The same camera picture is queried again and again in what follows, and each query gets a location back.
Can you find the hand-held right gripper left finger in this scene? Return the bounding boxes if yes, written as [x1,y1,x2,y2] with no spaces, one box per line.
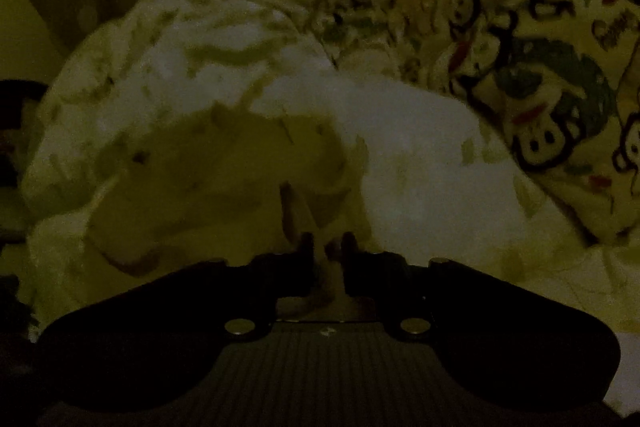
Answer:
[50,231,317,342]

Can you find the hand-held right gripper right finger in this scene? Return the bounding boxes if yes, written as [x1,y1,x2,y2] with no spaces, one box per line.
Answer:
[340,231,608,342]

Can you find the pale leaf-print quilt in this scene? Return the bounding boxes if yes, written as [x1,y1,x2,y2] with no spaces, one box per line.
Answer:
[20,0,640,338]

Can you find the cartoon printed blanket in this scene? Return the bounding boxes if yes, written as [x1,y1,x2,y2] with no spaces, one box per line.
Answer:
[315,0,640,248]

